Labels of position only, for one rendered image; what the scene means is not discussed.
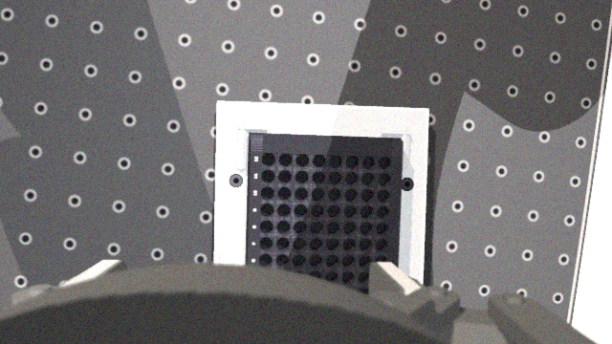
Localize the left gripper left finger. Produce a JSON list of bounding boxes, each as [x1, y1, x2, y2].
[[11, 260, 127, 306]]

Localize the dark grey well plate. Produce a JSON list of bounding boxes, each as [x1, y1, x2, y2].
[[245, 133, 404, 295]]

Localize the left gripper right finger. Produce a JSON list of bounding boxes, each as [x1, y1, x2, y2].
[[368, 262, 600, 344]]

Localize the black perforated breadboard plate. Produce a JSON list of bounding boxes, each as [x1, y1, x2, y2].
[[0, 0, 612, 325]]

